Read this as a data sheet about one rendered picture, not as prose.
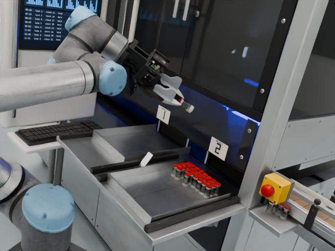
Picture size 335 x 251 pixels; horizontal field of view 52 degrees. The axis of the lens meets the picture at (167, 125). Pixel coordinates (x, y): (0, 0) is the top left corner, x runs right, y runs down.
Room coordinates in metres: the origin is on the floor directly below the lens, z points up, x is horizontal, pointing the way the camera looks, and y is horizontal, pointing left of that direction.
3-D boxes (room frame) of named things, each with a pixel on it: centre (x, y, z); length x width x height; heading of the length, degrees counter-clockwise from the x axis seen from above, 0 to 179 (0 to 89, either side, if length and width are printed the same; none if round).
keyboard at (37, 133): (1.48, 0.48, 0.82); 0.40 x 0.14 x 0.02; 140
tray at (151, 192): (1.03, -0.05, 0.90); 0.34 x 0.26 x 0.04; 132
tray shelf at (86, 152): (1.19, 0.03, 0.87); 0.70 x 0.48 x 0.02; 42
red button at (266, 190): (0.97, -0.36, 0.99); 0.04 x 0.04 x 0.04; 42
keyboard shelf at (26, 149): (1.51, 0.51, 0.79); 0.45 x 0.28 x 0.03; 140
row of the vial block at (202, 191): (1.11, -0.13, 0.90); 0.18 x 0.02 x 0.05; 42
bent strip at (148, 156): (1.14, 0.09, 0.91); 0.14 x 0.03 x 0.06; 133
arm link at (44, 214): (0.68, 0.24, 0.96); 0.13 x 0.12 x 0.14; 55
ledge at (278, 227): (1.02, -0.43, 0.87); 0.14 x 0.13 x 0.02; 132
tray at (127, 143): (1.36, 0.09, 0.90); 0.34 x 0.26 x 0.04; 132
